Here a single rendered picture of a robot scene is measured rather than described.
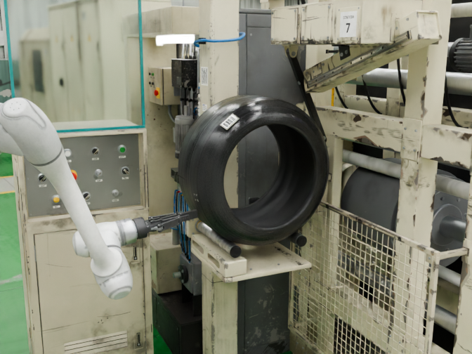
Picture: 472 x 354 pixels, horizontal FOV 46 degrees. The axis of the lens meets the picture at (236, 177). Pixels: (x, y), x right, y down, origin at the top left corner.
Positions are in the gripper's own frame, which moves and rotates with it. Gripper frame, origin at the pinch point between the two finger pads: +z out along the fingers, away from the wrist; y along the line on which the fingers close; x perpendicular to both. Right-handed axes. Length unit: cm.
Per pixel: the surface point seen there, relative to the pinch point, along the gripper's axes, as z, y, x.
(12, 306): -70, 175, 93
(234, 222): 13.0, -11.5, 2.8
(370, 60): 66, -24, -47
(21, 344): -69, 123, 94
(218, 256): 8.2, -3.1, 17.5
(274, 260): 31.8, -2.1, 26.7
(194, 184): 2.2, -5.4, -12.6
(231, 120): 17.3, -10.1, -33.3
